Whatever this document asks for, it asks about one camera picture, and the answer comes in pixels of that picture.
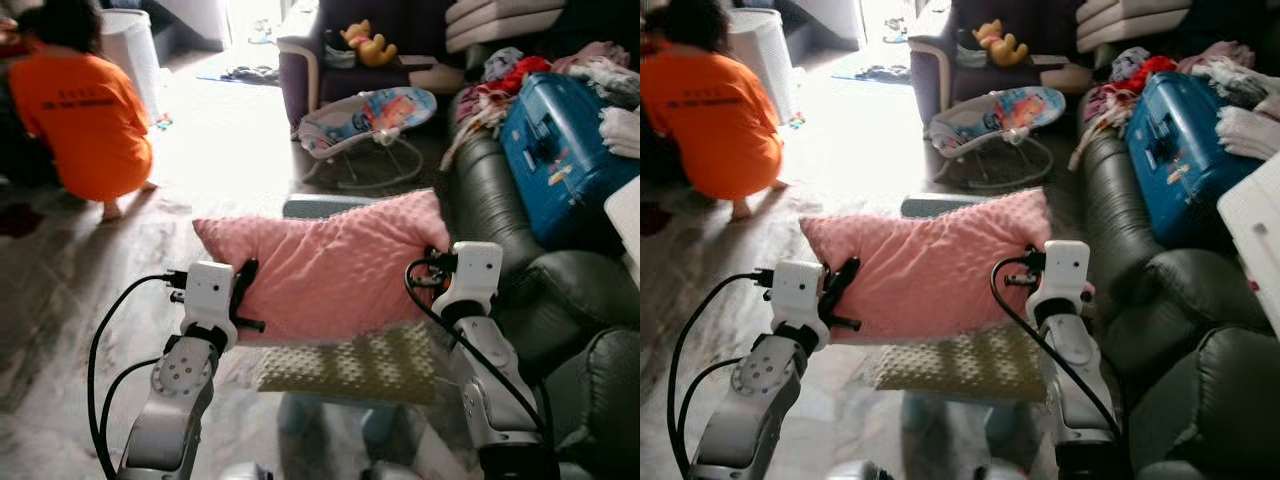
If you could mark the person in orange shirt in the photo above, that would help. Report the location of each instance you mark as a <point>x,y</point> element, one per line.
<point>715,120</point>
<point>90,120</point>

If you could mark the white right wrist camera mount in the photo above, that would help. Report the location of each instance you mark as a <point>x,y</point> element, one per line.
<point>1062,275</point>
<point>475,275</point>

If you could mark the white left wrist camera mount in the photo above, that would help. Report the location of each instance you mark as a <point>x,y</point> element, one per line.
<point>798,292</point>
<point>208,292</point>

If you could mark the purple armchair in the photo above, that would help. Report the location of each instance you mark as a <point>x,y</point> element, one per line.
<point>930,70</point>
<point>300,70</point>

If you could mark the yellow bear plush toy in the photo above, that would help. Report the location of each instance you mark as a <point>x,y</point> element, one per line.
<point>370,45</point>
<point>1000,45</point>

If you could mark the pink dotted pillow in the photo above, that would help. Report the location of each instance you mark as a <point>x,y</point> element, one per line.
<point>330,265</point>
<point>940,265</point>

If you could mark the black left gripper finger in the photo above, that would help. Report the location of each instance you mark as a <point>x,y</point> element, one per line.
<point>845,277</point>
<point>247,278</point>
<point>254,325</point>
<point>849,323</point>

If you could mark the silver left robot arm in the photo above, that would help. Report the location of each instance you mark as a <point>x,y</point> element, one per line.
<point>175,400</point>
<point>755,400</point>

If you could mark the cartoon print baby bouncer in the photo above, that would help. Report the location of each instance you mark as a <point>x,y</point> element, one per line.
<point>1000,112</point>
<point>375,115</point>

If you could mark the white flat board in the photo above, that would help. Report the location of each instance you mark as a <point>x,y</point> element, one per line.
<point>1255,240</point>
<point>626,225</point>

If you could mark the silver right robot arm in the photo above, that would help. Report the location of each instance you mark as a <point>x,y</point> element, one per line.
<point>495,400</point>
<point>1080,390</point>

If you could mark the blue hard suitcase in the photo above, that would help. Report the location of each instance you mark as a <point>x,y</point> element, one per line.
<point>555,150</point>
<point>1180,150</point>

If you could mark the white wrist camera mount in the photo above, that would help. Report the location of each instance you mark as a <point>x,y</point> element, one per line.
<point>208,292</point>
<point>475,275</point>
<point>1062,275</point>
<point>798,292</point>

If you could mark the white perforated air purifier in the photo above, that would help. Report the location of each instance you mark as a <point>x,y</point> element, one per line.
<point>135,55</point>
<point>765,55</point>

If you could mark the stacked beige cushions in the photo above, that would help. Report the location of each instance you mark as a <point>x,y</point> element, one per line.
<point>1130,22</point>
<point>500,22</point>

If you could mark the pile of mixed clothes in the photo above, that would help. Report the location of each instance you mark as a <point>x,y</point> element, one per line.
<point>510,75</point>
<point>1140,72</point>

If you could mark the dark crumpled cloth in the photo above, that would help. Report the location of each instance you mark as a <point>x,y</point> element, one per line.
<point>252,73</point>
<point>885,72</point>

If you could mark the dark green leather sofa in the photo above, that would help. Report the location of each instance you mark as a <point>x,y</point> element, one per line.
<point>1190,340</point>
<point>560,310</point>

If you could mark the beige dotted cushion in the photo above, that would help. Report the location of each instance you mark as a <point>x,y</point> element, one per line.
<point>350,365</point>
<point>965,365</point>

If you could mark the small colourful toy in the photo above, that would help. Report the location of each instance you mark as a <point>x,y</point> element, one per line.
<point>795,121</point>
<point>161,122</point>

